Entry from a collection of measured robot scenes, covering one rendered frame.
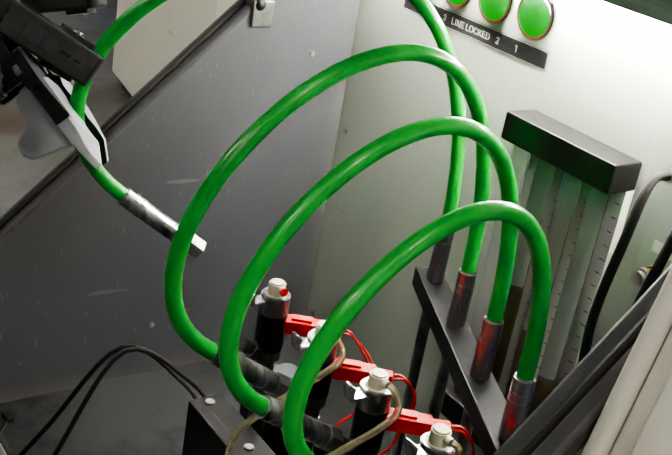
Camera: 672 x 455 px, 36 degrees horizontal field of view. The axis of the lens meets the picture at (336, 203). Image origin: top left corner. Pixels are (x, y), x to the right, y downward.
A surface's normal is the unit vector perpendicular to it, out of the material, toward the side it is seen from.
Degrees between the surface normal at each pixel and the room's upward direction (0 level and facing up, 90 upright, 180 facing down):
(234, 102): 90
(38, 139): 75
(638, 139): 90
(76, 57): 91
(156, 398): 0
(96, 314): 90
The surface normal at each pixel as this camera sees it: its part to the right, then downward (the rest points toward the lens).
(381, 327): -0.81, 0.10
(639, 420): -0.75, -0.12
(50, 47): 0.56, 0.43
